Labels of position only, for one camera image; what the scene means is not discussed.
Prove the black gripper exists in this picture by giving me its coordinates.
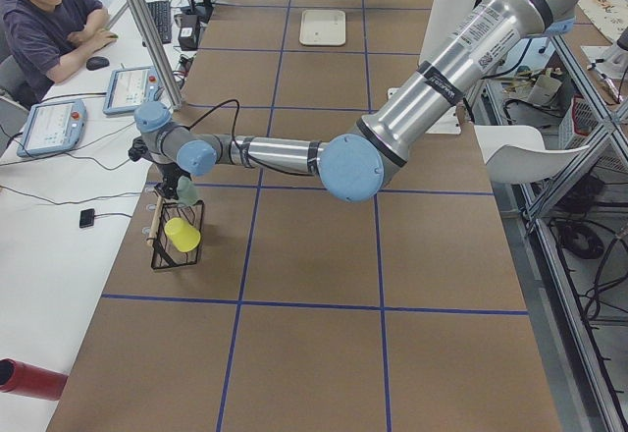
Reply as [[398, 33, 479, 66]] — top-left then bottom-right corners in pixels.
[[155, 164, 182, 200]]

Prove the mint green plastic cup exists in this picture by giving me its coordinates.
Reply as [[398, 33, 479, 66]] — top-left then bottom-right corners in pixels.
[[177, 176, 199, 206]]

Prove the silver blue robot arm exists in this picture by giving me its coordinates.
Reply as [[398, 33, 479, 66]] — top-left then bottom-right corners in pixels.
[[129, 0, 579, 203]]

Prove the yellow plastic cup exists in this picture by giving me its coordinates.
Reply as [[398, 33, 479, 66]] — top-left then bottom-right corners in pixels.
[[164, 217, 201, 253]]

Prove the cream rabbit print tray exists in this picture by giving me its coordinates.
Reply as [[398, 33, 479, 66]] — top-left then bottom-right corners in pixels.
[[299, 9, 346, 47]]

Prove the far blue teach pendant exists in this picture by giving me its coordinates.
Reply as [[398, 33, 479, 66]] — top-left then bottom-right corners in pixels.
[[102, 66, 163, 116]]

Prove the blue teach pendant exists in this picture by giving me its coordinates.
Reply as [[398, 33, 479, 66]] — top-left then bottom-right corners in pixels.
[[17, 99, 87, 158], [102, 66, 163, 116]]

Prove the small black phone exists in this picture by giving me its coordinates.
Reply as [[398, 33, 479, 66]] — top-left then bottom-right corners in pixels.
[[78, 208, 96, 229]]

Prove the near blue teach pendant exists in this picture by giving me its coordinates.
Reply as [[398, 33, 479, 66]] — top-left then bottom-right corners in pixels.
[[17, 99, 87, 158]]

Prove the black computer mouse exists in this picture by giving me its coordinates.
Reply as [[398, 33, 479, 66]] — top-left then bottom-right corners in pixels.
[[85, 56, 110, 71]]

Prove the black keyboard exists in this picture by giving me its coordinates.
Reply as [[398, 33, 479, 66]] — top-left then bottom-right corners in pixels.
[[146, 0, 172, 44]]

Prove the seated man in glasses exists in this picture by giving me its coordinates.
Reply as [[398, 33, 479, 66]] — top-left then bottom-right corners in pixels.
[[1, 0, 118, 101]]

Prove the red cylinder bottle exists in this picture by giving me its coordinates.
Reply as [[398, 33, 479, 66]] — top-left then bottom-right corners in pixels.
[[1, 358, 68, 401]]

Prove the white plastic chair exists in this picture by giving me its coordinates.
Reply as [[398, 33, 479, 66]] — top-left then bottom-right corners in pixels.
[[474, 125, 589, 185]]

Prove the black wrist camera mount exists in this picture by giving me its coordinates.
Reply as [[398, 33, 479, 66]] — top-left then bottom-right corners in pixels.
[[128, 137, 147, 162]]

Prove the aluminium frame post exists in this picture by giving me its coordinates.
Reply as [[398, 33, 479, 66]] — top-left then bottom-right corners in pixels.
[[127, 0, 183, 111]]

